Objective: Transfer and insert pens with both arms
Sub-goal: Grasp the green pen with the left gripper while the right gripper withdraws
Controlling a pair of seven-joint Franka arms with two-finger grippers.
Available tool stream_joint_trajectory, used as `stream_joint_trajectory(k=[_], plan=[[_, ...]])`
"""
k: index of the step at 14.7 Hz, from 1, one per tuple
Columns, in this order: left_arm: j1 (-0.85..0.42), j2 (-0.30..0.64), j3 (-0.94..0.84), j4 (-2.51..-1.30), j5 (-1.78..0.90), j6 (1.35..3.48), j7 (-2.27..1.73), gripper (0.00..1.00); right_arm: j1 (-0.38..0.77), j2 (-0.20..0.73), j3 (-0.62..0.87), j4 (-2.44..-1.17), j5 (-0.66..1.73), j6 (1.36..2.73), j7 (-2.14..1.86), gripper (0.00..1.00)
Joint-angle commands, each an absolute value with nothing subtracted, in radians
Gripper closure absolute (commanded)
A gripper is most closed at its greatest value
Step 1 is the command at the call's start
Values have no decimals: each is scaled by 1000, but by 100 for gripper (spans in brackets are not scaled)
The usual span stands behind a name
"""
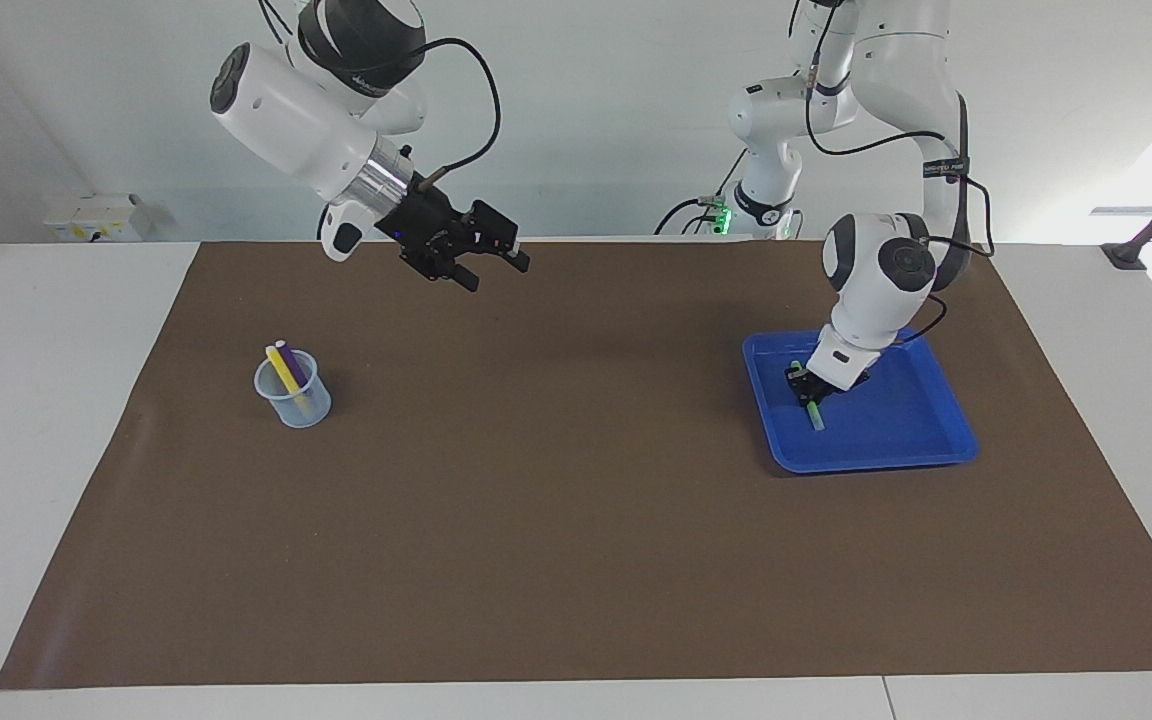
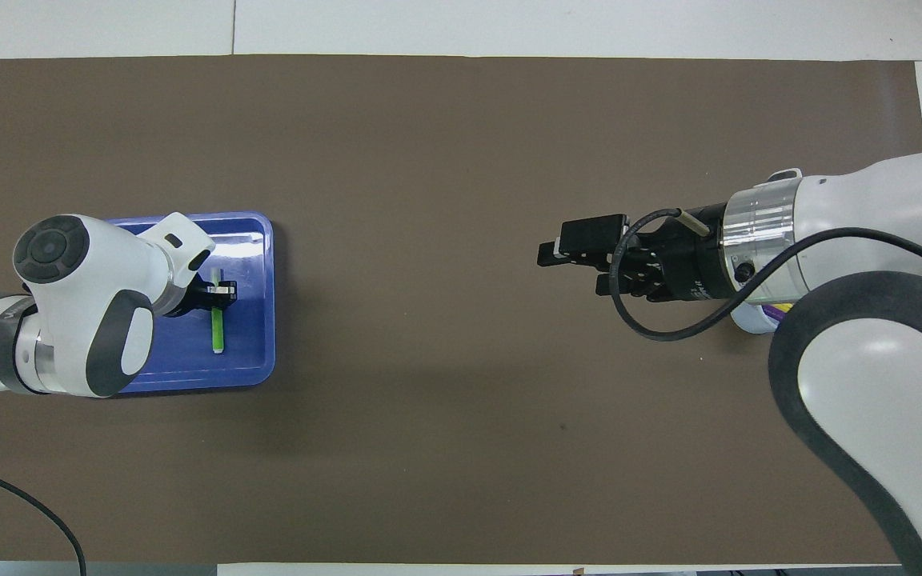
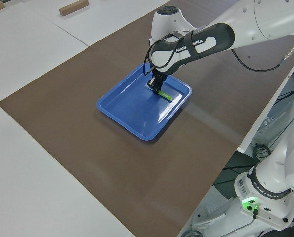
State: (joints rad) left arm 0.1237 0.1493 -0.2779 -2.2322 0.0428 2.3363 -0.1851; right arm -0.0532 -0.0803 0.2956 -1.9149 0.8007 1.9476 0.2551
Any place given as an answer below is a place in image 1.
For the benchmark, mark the yellow marker pen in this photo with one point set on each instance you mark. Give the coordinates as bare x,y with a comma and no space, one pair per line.
281,370

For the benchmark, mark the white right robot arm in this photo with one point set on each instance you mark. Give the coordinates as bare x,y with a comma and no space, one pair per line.
296,120

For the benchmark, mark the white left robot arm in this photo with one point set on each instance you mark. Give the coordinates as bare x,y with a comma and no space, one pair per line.
866,290

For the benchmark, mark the purple marker pen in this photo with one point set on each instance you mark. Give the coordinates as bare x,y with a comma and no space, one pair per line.
288,360

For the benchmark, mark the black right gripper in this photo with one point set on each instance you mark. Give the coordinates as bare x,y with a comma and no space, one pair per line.
436,235

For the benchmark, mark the blue plastic tray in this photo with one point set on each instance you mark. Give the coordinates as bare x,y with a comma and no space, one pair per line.
916,440

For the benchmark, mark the brown table mat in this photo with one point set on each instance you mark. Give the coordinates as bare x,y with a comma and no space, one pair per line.
536,520

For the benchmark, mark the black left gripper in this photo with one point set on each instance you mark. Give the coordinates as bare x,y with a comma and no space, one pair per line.
806,380

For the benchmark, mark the green marker pen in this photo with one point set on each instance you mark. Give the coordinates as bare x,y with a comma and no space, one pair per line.
817,420

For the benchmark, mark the translucent plastic cup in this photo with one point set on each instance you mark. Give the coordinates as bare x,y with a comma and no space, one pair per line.
311,410

